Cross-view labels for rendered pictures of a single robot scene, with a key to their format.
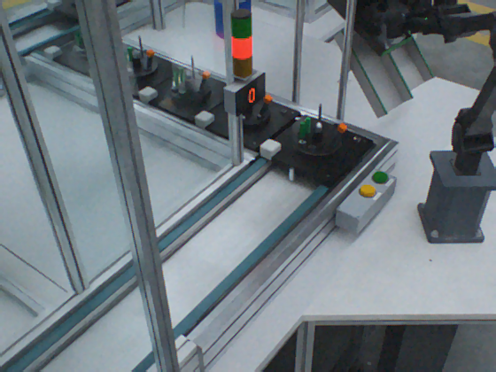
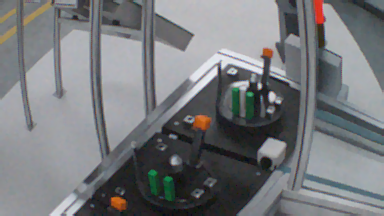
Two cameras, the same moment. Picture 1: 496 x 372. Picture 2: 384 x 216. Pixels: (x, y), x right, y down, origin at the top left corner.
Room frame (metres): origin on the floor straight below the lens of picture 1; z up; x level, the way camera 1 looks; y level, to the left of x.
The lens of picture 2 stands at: (1.59, 0.81, 1.73)
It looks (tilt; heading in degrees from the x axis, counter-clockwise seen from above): 36 degrees down; 264
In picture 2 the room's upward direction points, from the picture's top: 2 degrees counter-clockwise
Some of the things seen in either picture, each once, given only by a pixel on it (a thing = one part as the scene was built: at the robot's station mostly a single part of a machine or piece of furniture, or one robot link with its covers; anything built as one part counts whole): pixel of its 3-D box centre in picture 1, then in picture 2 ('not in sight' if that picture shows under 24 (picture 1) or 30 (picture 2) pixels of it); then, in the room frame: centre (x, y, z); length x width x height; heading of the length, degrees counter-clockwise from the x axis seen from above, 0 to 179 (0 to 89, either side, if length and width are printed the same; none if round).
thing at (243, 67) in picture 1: (242, 63); not in sight; (1.30, 0.01, 1.28); 0.05 x 0.05 x 0.05
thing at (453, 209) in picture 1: (456, 197); (301, 31); (1.15, -0.55, 0.96); 0.15 x 0.15 x 0.20; 89
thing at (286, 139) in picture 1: (316, 148); (253, 115); (1.38, -0.20, 0.96); 0.24 x 0.24 x 0.02; 51
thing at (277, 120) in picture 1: (247, 104); (176, 173); (1.54, 0.00, 1.01); 0.24 x 0.24 x 0.13; 51
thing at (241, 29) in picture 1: (241, 25); not in sight; (1.30, 0.01, 1.38); 0.05 x 0.05 x 0.05
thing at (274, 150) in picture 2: (270, 150); (271, 155); (1.36, -0.07, 0.97); 0.05 x 0.05 x 0.04; 51
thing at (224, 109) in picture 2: (317, 143); (253, 106); (1.38, -0.20, 0.98); 0.14 x 0.14 x 0.02
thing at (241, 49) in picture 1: (242, 44); not in sight; (1.30, 0.01, 1.33); 0.05 x 0.05 x 0.05
